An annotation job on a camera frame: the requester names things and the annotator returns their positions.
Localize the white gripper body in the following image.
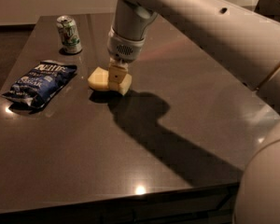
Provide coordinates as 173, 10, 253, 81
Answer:
107, 28, 145, 63

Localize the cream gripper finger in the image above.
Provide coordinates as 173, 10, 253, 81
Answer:
108, 62, 129, 91

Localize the yellow sponge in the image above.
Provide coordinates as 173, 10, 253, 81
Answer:
88, 67, 132, 95

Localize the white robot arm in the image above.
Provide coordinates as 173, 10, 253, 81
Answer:
108, 0, 280, 224

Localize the blue chip bag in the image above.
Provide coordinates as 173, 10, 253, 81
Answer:
2, 60, 77, 109

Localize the green white soda can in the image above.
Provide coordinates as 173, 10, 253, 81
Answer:
56, 15, 82, 54

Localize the dark box with snacks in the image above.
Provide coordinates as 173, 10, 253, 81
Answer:
255, 0, 280, 22

